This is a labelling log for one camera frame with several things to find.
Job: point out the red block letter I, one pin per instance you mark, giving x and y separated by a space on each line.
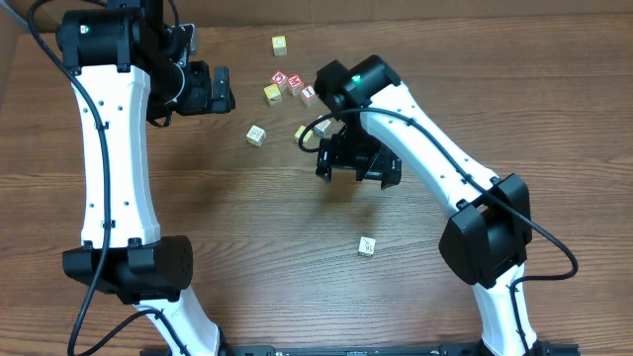
309 95

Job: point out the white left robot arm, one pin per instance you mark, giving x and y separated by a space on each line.
130 70

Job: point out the red block letter M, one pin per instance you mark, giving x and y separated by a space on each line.
295 84

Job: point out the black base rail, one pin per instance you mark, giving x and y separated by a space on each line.
449 349

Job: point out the wooden block letter E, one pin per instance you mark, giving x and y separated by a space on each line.
322 128

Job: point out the red block letter C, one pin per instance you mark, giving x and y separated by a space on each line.
280 79

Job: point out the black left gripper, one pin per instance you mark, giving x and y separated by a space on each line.
218 90

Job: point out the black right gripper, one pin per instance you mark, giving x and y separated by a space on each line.
357 168

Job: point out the yellow-topped wooden block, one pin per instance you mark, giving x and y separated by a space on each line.
304 133

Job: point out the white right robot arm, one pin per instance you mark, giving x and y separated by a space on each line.
484 241

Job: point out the yellow wooden block left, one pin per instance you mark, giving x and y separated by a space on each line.
273 94

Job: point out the plain wooden picture block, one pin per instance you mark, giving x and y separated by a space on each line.
256 135

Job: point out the yellow wooden block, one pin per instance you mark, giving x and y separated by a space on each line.
279 45
273 94

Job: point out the green-sided wooden picture block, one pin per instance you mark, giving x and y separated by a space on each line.
366 246

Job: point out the far yellow wooden block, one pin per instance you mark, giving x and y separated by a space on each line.
279 45

